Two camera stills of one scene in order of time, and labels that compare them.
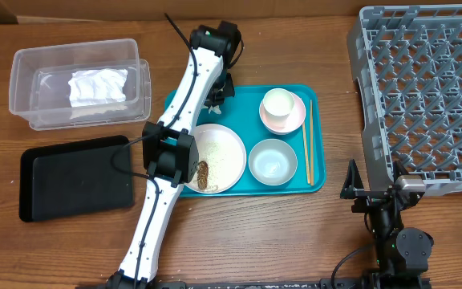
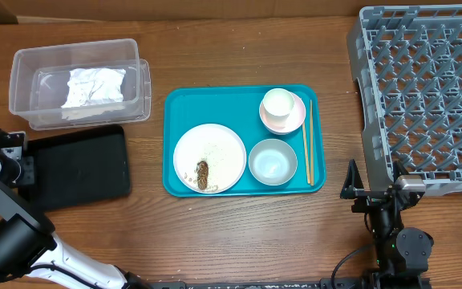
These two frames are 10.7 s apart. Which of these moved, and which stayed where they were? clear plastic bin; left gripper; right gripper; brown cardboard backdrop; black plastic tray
Moved: black plastic tray; left gripper
Stayed: right gripper; brown cardboard backdrop; clear plastic bin
